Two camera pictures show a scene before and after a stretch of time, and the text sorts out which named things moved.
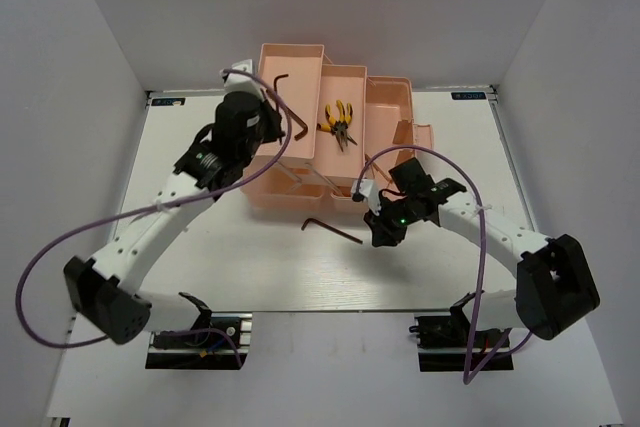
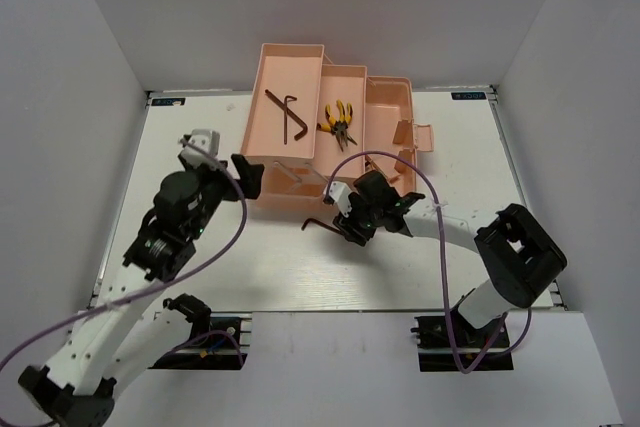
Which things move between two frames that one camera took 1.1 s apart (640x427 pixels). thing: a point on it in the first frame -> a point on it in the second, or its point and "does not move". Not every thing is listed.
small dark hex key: x=275 y=87 -> x=286 y=98
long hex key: x=330 y=228 does not move
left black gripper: x=273 y=119 -> x=251 y=175
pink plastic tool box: x=340 y=119 does not move
